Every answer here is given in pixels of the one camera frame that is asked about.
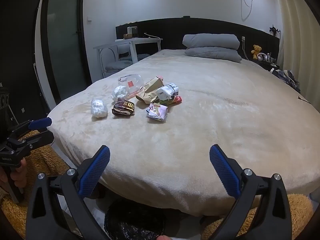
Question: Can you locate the black wall panel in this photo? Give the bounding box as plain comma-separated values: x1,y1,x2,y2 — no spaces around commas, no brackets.
0,0,50,130

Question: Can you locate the dark nightstand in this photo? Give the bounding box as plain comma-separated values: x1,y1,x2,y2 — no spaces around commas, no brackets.
252,59,280,72

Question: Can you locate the frosted glass door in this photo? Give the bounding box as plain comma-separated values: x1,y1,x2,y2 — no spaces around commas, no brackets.
41,0,93,105

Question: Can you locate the green and red wrapper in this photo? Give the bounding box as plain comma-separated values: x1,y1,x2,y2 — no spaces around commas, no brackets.
160,95,183,105

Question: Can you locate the brown paper bag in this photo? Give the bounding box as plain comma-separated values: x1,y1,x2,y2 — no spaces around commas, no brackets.
136,76,164,104

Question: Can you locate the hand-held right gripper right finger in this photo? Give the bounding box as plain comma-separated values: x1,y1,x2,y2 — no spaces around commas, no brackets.
209,144,292,240

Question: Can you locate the dark brown snack packet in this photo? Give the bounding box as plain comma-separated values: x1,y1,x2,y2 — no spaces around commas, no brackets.
111,98,136,117

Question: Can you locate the chair with grey cushion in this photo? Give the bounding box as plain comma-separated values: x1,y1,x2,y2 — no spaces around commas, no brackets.
99,45,150,78

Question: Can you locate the white carton box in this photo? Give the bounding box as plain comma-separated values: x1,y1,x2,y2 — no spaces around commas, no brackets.
156,83,179,100

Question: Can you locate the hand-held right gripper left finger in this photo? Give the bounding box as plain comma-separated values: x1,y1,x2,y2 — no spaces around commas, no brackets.
25,145,111,240

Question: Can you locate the plaid cloth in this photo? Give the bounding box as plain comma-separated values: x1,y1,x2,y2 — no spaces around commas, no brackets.
271,69,300,90

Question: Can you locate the person's left hand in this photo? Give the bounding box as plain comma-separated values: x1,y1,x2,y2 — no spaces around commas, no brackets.
0,158,27,188

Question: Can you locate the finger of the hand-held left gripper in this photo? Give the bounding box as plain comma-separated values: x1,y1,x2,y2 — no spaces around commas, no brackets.
7,117,52,140
15,130,55,153

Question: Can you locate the yellow teddy bear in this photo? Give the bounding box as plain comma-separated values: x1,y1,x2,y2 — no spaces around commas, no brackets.
251,44,263,60

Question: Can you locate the crumpled white plastic bag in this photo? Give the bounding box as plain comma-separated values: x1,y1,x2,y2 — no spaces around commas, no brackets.
90,98,108,119
111,85,129,101

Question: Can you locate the black headboard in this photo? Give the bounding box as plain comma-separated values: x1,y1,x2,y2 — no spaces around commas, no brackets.
115,17,280,60

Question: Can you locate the pink snack box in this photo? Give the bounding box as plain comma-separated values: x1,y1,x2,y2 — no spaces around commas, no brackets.
146,102,168,122

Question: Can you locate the trash bin with black bag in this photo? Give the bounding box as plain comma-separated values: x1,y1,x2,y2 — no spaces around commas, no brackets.
104,200,167,240

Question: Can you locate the white table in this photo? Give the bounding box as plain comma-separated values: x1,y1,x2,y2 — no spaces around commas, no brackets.
93,37,163,79

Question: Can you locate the person's right leg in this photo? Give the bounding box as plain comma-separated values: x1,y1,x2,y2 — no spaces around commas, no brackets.
200,194,314,240

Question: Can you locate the clear plastic jar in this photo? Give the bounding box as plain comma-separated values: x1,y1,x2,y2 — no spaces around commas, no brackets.
117,74,145,98

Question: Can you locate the beige curtain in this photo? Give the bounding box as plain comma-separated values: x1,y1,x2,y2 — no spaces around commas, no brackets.
272,0,320,105

